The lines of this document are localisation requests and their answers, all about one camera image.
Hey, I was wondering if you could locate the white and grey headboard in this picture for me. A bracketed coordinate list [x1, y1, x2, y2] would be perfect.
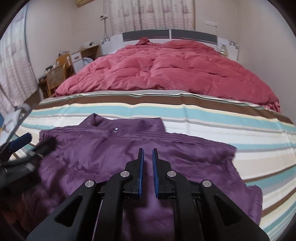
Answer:
[100, 29, 239, 61]

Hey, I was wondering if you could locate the white plastic bag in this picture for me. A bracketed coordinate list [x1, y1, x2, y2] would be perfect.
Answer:
[83, 57, 94, 66]

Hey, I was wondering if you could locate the wooden desk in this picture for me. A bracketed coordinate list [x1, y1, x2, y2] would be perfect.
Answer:
[38, 75, 48, 99]

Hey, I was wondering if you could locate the patterned side curtain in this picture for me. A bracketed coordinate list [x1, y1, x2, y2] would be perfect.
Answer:
[0, 4, 38, 116]

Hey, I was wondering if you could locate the red quilted duvet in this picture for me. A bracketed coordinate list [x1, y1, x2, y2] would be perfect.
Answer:
[55, 38, 280, 112]

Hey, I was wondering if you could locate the white deer print pillow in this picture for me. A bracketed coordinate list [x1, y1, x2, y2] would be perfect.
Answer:
[1, 103, 31, 143]

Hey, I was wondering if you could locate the wall power socket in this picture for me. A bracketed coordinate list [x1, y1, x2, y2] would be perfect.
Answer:
[206, 21, 217, 27]

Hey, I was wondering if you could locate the wall air conditioner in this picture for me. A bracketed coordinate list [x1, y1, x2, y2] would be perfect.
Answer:
[76, 0, 95, 7]

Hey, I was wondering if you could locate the purple quilted down jacket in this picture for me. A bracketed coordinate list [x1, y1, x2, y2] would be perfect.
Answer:
[16, 114, 262, 240]

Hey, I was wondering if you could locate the glass bedside lamp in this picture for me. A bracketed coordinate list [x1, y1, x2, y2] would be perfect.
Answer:
[219, 44, 228, 57]

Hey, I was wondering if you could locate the patterned window curtain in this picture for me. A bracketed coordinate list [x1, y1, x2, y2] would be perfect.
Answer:
[109, 0, 195, 35]

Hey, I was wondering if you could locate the wooden chair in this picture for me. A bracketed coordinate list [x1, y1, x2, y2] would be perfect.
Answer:
[46, 64, 66, 97]

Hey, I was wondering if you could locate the striped bed sheet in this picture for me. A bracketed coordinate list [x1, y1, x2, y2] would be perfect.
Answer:
[8, 90, 295, 240]

